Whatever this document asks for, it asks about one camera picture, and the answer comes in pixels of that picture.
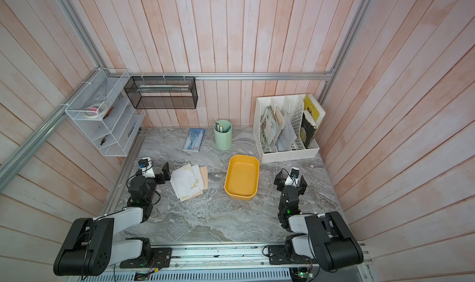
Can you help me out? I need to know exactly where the yellow plastic storage box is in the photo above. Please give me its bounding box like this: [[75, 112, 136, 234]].
[[225, 154, 260, 201]]

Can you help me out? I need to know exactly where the pink lined paper sheet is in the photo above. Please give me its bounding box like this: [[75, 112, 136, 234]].
[[200, 166, 209, 190]]

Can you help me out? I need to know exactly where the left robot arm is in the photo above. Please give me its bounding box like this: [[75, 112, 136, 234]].
[[53, 158, 172, 278]]

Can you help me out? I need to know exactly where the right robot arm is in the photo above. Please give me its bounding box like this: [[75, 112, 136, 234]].
[[267, 168, 364, 272]]

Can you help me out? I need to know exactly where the grey folder in organizer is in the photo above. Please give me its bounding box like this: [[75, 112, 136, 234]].
[[276, 114, 296, 152]]

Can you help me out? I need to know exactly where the blue booklet on table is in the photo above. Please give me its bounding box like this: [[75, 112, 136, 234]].
[[183, 128, 205, 152]]

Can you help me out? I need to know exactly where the illustrated magazine in organizer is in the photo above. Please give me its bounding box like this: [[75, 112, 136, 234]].
[[260, 105, 285, 151]]

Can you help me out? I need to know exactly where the white plastic file organizer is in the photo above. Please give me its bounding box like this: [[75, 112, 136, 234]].
[[253, 95, 320, 163]]

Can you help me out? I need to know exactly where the dark book in organizer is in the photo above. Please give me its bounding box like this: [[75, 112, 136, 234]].
[[299, 110, 318, 148]]

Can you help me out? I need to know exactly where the green pen holder cup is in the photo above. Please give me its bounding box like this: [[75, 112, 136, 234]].
[[214, 120, 233, 151]]

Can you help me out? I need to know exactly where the yellow book in organizer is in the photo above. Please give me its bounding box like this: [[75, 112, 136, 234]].
[[304, 94, 326, 127]]

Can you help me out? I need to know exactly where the tape roll on shelf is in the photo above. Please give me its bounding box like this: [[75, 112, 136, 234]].
[[82, 103, 108, 119]]

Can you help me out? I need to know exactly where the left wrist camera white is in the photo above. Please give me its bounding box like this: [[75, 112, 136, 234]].
[[138, 157, 155, 178]]

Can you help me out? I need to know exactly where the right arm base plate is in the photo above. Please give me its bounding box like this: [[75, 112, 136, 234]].
[[267, 245, 317, 265]]

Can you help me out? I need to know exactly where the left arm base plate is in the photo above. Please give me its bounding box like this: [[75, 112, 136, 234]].
[[119, 247, 172, 269]]

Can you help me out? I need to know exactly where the black mesh wall basket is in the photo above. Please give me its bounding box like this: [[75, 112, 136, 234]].
[[124, 76, 199, 109]]

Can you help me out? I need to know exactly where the white mesh wall shelf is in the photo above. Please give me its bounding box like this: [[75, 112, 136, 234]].
[[66, 69, 145, 157]]

